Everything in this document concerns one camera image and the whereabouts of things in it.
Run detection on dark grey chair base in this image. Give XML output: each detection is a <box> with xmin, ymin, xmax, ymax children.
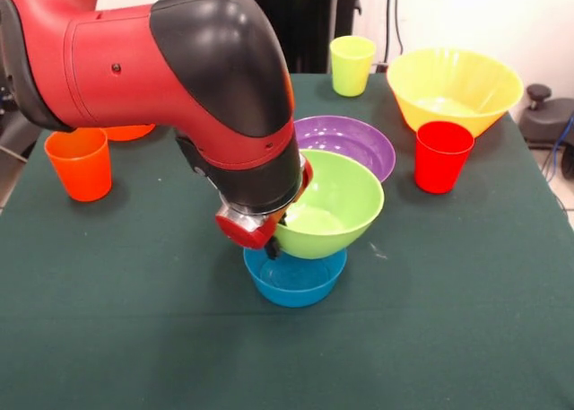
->
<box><xmin>0</xmin><ymin>111</ymin><xmax>44</xmax><ymax>160</ymax></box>

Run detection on large yellow bowl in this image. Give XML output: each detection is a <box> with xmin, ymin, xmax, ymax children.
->
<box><xmin>386</xmin><ymin>47</ymin><xmax>525</xmax><ymax>138</ymax></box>

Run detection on lime green cup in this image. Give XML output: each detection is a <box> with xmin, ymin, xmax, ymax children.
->
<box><xmin>329</xmin><ymin>35</ymin><xmax>377</xmax><ymax>98</ymax></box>

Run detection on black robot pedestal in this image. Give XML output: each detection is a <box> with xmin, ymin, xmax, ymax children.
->
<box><xmin>210</xmin><ymin>0</ymin><xmax>376</xmax><ymax>74</ymax></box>

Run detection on purple bowl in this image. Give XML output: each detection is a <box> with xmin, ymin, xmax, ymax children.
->
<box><xmin>291</xmin><ymin>115</ymin><xmax>396</xmax><ymax>183</ymax></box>

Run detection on dark green tablecloth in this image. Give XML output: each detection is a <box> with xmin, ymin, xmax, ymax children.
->
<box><xmin>0</xmin><ymin>72</ymin><xmax>574</xmax><ymax>410</ymax></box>

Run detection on orange bowl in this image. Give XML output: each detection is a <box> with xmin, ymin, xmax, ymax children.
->
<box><xmin>105</xmin><ymin>123</ymin><xmax>157</xmax><ymax>143</ymax></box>

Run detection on blue bowl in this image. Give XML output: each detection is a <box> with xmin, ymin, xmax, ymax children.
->
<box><xmin>243</xmin><ymin>246</ymin><xmax>348</xmax><ymax>308</ymax></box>

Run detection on red cup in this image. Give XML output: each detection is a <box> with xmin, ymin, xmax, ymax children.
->
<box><xmin>413</xmin><ymin>120</ymin><xmax>475</xmax><ymax>195</ymax></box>

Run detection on orange cup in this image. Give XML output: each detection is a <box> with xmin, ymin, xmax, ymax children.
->
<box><xmin>43</xmin><ymin>129</ymin><xmax>113</xmax><ymax>203</ymax></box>

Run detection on black chair base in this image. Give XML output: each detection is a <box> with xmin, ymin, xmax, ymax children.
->
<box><xmin>518</xmin><ymin>83</ymin><xmax>574</xmax><ymax>149</ymax></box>

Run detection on black hanging cable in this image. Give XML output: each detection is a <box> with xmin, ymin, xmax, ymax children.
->
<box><xmin>384</xmin><ymin>0</ymin><xmax>405</xmax><ymax>66</ymax></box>

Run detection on green bowl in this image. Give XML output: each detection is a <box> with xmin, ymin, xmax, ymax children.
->
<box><xmin>273</xmin><ymin>148</ymin><xmax>386</xmax><ymax>261</ymax></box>

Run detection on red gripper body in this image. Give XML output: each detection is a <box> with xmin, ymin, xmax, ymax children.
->
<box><xmin>214</xmin><ymin>158</ymin><xmax>315</xmax><ymax>250</ymax></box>

